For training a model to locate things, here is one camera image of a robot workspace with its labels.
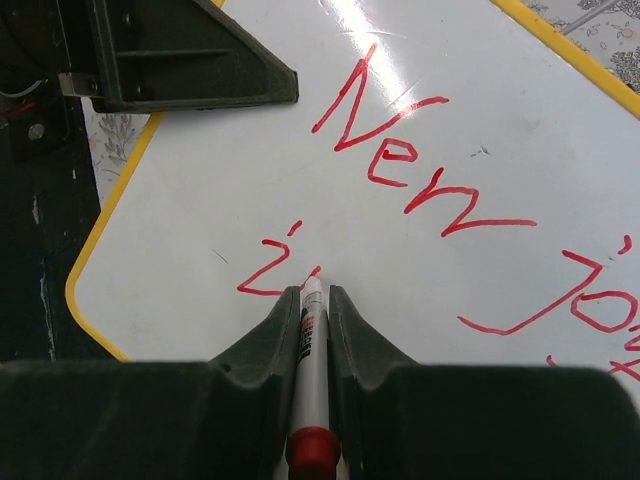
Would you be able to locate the yellow framed whiteboard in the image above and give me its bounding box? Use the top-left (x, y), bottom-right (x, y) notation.
top-left (66, 1), bottom-right (639, 395)

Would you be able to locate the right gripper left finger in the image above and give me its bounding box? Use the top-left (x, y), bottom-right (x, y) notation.
top-left (209, 286), bottom-right (300, 479)

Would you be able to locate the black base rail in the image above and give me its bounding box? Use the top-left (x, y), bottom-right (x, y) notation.
top-left (1, 100), bottom-right (110, 362)

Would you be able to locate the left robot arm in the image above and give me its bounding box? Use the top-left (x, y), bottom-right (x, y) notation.
top-left (1, 0), bottom-right (299, 160)

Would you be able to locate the floral table mat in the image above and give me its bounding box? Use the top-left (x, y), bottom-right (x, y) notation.
top-left (82, 0), bottom-right (639, 206)

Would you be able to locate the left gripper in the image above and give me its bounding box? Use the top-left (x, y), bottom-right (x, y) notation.
top-left (1, 0), bottom-right (299, 113)

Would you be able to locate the red whiteboard marker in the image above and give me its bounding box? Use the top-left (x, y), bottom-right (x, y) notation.
top-left (285, 276), bottom-right (341, 479)

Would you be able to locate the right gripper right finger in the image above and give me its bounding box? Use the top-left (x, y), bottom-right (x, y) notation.
top-left (329, 285), bottom-right (416, 479)

